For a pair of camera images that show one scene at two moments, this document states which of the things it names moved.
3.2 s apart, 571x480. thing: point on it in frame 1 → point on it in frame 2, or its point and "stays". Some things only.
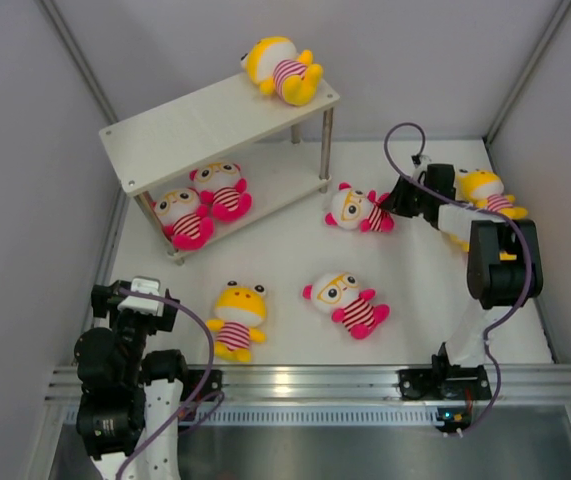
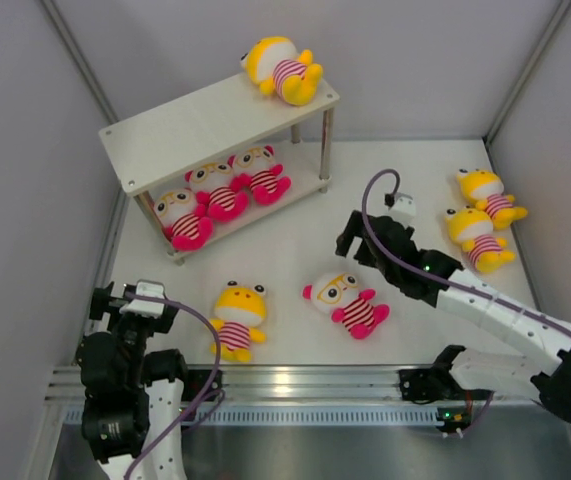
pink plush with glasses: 353,209 → 255,169
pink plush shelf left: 184,223 stays
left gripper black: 105,306 stays
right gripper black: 396,201 → 353,230
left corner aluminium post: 80,60 stays
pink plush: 340,292 stays
